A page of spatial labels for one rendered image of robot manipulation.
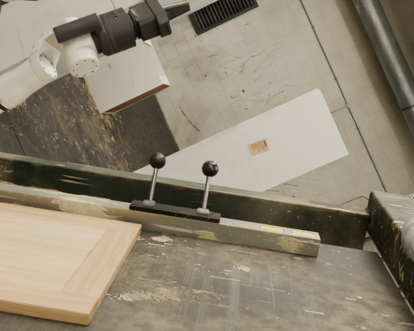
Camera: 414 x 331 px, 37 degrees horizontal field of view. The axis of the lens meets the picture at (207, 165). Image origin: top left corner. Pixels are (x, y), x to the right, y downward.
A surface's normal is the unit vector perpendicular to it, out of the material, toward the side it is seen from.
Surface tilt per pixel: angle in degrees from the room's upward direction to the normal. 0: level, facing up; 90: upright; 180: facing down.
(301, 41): 90
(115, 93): 90
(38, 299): 57
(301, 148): 90
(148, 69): 90
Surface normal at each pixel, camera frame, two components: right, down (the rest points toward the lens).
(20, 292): 0.14, -0.97
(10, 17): -0.14, 0.07
